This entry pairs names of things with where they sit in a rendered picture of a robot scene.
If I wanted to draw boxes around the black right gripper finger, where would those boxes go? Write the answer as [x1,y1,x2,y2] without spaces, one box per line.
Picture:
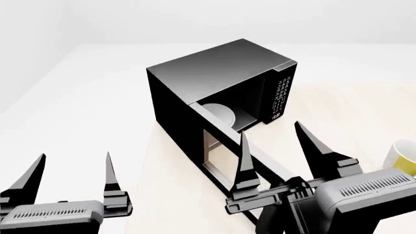
[294,121,364,181]
[228,131,261,201]

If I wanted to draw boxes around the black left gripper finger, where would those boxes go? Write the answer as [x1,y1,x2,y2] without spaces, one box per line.
[102,151,133,218]
[0,153,47,216]

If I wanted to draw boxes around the black microwave door with window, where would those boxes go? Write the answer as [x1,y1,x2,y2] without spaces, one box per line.
[189,101,295,226]

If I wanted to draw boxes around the black microwave oven body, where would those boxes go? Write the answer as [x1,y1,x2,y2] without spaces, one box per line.
[146,38,298,158]

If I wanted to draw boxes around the white glass turntable plate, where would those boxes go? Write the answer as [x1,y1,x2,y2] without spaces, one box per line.
[201,103,237,129]

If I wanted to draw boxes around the white mug with yellow inside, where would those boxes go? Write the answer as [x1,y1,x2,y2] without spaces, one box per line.
[382,138,416,177]

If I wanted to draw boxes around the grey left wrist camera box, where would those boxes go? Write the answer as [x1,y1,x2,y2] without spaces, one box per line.
[0,199,105,230]

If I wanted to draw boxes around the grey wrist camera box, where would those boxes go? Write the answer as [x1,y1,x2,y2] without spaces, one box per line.
[0,199,105,230]
[313,168,416,220]

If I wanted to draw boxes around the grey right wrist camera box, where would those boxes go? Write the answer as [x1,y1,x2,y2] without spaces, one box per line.
[313,168,416,220]

